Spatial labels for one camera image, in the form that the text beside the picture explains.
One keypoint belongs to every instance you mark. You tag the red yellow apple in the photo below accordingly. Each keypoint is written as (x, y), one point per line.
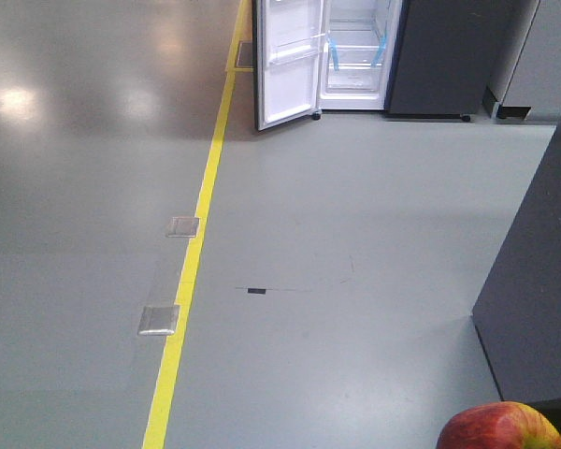
(504, 424)

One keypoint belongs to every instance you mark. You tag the metal floor plate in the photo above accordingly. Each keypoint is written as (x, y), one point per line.
(158, 321)
(182, 227)

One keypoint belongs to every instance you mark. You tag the grey kitchen island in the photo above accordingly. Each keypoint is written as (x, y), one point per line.
(518, 312)

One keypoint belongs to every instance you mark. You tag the clear lower door bin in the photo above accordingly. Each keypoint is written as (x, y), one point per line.
(285, 53)

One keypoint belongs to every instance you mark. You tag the white fridge door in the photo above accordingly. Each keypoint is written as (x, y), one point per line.
(288, 39)

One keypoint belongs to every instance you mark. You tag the grey fridge body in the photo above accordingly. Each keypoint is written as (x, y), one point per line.
(415, 59)

